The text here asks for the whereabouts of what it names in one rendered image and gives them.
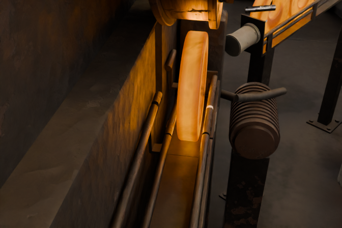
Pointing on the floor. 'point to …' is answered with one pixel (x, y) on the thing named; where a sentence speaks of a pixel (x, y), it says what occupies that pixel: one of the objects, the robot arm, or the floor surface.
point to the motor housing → (250, 155)
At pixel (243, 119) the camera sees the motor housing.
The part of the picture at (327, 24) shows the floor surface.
